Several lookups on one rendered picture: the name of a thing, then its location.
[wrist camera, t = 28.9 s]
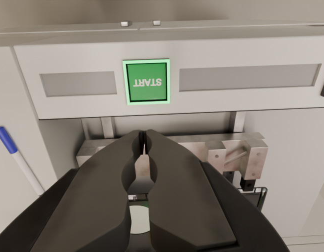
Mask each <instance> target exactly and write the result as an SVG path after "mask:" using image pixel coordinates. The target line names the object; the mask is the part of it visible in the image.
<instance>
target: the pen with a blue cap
mask: <svg viewBox="0 0 324 252"><path fill-rule="evenodd" d="M0 140H1V141H2V143H3V144H4V146H5V147H6V149H7V150H8V152H9V153H10V155H11V156H12V158H13V159H14V161H15V162H16V164H17V165H18V167H19V168H20V170H21V171H22V173H23V174H24V176H25V177H26V178H27V180H28V181H29V183H30V184H31V186H32V187H33V189H34V190H35V192H36V193H37V195H38V196H39V197H40V196H41V195H42V194H43V193H44V190H43V188H42V187H41V185H40V184H39V182H38V180H37V179H36V177H35V176H34V174H33V173H32V171H31V170H30V168H29V166H28V165H27V163H26V162H25V160H24V159H23V157H22V156H21V154H20V152H19V151H18V149H17V148H16V146H15V145H14V143H13V141H12V140H11V138H10V137H9V135H8V134H7V132H6V131H5V129H4V127H2V126H0Z"/></svg>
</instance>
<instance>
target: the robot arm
mask: <svg viewBox="0 0 324 252"><path fill-rule="evenodd" d="M144 146H145V154H146V155H148V156H149V169H150V178H151V180H152V181H153V182H154V186H153V187H152V189H151V190H150V191H149V193H148V216H149V227H150V239H151V245H152V247H153V248H154V249H155V250H156V251H157V252H290V250H289V249H288V247H287V245H286V244H285V242H284V241H283V239H282V238H281V236H280V235H279V233H278V232H277V231H276V229H275V228H274V227H273V225H272V224H271V223H270V222H269V220H268V219H267V218H266V217H265V216H264V214H263V213H262V212H261V211H260V210H259V209H258V208H257V207H256V206H255V205H254V204H253V203H252V202H251V201H250V200H249V199H248V198H247V197H246V196H245V195H244V194H242V193H241V192H240V191H239V190H238V189H237V188H236V187H235V186H234V185H233V184H232V183H231V182H229V181H228V180H227V179H226V178H225V177H224V176H223V175H222V174H221V173H220V172H219V171H218V170H216V169H215V168H214V167H213V166H212V165H211V164H210V163H209V162H208V161H205V162H202V161H201V160H200V159H199V158H198V157H197V156H196V155H195V154H193V153H192V152H191V151H190V150H188V149H187V148H186V147H184V146H182V145H180V144H179V143H177V142H175V141H173V140H171V139H169V138H168V137H166V136H164V135H162V134H160V133H158V132H157V131H155V130H153V129H148V130H140V129H138V130H133V131H131V132H129V133H128V134H126V135H124V136H122V137H121V138H119V139H117V140H116V141H114V142H112V143H110V144H109V145H107V146H105V147H104V148H102V149H101V150H99V151H98V152H96V153H95V154H94V155H93V156H91V157H90V158H89V159H88V160H87V161H86V162H84V163H83V164H82V165H81V166H80V167H79V168H71V169H70V170H69V171H68V172H67V173H66V174H64V175H63V176H62V177H61V178H60V179H59V180H58V181H57V182H55V183H54V184H53V185H52V186H51V187H50V188H49V189H48V190H46V191H45V192H44V193H43V194H42V195H41V196H40V197H39V198H37V199H36V200H35V201H34V202H33V203H32V204H31V205H30V206H28V207H27V208H26V209H25V210H24V211H23V212H22V213H21V214H19V215H18V216H17V217H16V218H15V219H14V220H13V221H12V222H11V223H10V224H9V225H8V226H7V227H6V228H5V229H4V230H3V231H2V232H1V233H0V252H124V251H125V250H126V249H127V248H128V245H129V241H130V233H131V226H132V219H131V212H130V206H129V199H128V194H127V191H128V189H129V187H130V185H131V184H132V183H133V182H134V181H135V179H136V170H135V163H136V161H137V159H138V158H139V157H140V156H141V155H143V153H144Z"/></svg>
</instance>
